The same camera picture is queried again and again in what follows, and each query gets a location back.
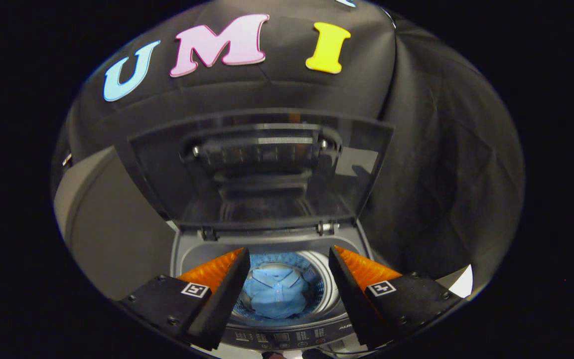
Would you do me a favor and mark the grey washing machine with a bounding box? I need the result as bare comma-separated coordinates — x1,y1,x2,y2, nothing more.
170,222,373,357

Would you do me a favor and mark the light blue polo shirt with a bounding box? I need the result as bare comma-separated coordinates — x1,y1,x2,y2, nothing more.
241,263,311,320

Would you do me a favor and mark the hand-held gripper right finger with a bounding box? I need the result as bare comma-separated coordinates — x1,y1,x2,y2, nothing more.
328,244,464,350

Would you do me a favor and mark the black backdrop cloth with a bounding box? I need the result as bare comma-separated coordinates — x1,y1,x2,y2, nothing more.
50,0,526,295

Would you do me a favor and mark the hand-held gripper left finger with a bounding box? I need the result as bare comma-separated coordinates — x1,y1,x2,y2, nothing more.
118,247,251,351

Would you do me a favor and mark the dark washing machine lid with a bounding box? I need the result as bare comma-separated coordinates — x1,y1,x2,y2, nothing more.
127,109,395,234

